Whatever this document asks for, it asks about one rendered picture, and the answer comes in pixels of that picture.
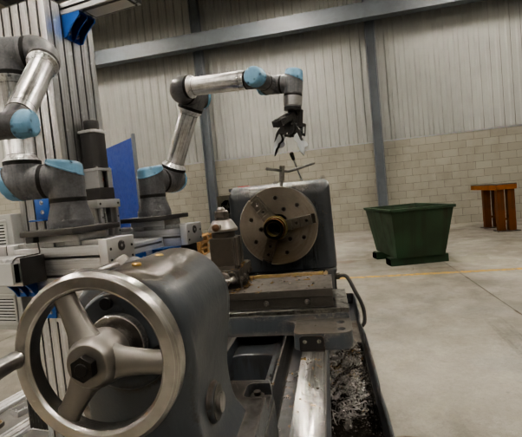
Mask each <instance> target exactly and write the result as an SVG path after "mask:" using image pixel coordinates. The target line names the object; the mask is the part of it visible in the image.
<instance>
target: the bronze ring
mask: <svg viewBox="0 0 522 437"><path fill-rule="evenodd" d="M270 223H277V224H279V226H280V233H279V234H274V233H272V232H271V231H270ZM287 231H288V225H287V222H286V221H285V219H284V218H282V217H280V216H271V217H269V218H268V219H266V220H265V222H264V234H265V236H266V237H267V238H269V239H273V240H279V239H281V238H283V237H284V236H285V235H286V233H287Z"/></svg>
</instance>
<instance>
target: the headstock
mask: <svg viewBox="0 0 522 437"><path fill-rule="evenodd" d="M273 186H279V183H278V184H270V185H261V186H245V187H236V188H233V189H232V191H231V193H230V195H229V204H230V219H231V220H232V221H233V222H234V223H235V225H236V226H237V227H238V229H237V230H236V231H235V235H241V233H240V227H239V224H240V217H241V213H242V211H243V209H244V208H243V207H245V205H246V203H247V202H248V200H251V198H252V197H253V196H255V195H256V193H257V192H260V191H261V190H264V189H265V188H268V187H273ZM283 186H285V187H289V188H293V189H296V190H298V191H299V192H301V193H303V194H304V195H305V196H306V197H308V198H309V200H310V201H311V202H312V204H313V205H314V207H315V208H316V213H317V216H318V232H317V236H316V241H315V243H314V244H313V246H312V247H311V249H310V250H309V252H308V253H307V254H306V255H305V256H303V257H302V258H300V259H299V260H297V261H296V262H293V263H290V264H280V265H278V264H271V263H270V262H269V263H268V262H267V261H265V260H263V261H261V260H260V259H258V258H256V257H255V256H253V255H252V254H251V253H250V252H249V250H248V249H247V248H246V246H245V244H244V242H243V239H242V245H243V253H244V260H246V259H249V260H251V267H252V269H253V270H252V271H251V273H262V272H275V271H301V270H314V269H329V268H334V267H336V266H337V261H336V245H335V236H334V227H333V218H332V210H331V201H330V185H329V182H328V181H327V180H326V179H313V180H305V181H296V182H287V183H283ZM272 226H273V228H274V230H275V231H276V232H280V226H279V224H277V223H272ZM267 263H268V264H267Z"/></svg>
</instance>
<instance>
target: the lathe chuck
mask: <svg viewBox="0 0 522 437"><path fill-rule="evenodd" d="M256 195H257V196H258V197H259V198H260V199H261V200H262V201H263V202H264V203H265V205H266V206H267V207H268V208H269V209H270V210H271V211H272V212H273V213H274V215H277V214H279V215H283V216H285V217H286V218H287V219H291V218H295V217H300V216H303V215H308V214H312V213H315V217H316V223H314V224H312V225H306V226H301V227H299V228H295V229H292V230H289V231H288V232H287V233H286V235H285V236H284V237H283V238H281V239H279V240H278V243H277V249H276V251H275V254H274V257H273V259H272V263H271V264H278V265H280V264H290V263H293V262H296V261H297V260H299V259H300V258H302V257H303V256H305V255H306V254H307V253H308V252H309V250H310V249H311V247H312V246H313V244H314V243H315V241H316V236H317V232H318V217H317V214H316V209H315V207H314V206H313V204H312V203H311V202H310V200H309V199H308V198H307V197H306V196H305V195H304V194H302V193H301V192H299V191H298V190H295V189H293V188H289V187H285V186H273V187H268V188H265V189H264V190H261V191H260V192H257V193H256ZM256 195H255V196H256ZM255 196H253V197H252V198H251V200H252V199H253V198H254V197H255ZM251 200H248V202H247V203H246V205H245V207H244V209H243V211H242V213H241V217H240V224H239V227H240V233H241V236H242V239H243V242H244V244H245V246H246V248H247V249H248V250H249V252H250V253H251V254H252V255H253V256H255V257H256V258H258V259H260V260H261V261H263V259H262V257H263V255H264V249H265V245H266V240H267V237H266V236H265V234H264V221H263V220H262V219H261V217H260V216H259V215H258V214H257V211H256V210H255V209H254V208H253V207H252V206H251V202H250V201H251Z"/></svg>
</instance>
